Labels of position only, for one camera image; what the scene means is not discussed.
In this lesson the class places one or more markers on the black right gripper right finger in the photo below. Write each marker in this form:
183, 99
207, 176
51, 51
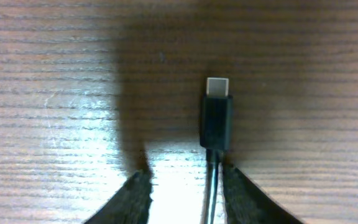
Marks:
245, 203

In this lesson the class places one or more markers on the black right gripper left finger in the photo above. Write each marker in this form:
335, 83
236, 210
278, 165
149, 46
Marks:
129, 205

